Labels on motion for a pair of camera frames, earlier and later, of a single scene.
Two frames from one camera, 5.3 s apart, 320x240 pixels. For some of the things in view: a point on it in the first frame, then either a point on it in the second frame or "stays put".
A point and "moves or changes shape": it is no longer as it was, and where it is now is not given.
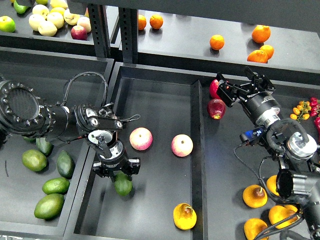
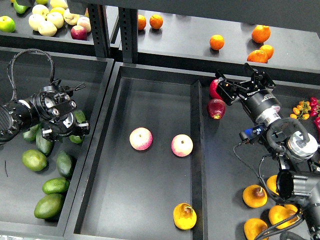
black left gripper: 107,166 → 65,125
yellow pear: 184,216 stays put
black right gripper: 262,107 stays put
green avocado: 123,183 moves or changes shape
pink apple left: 140,138 stays put
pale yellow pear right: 70,18 stays put
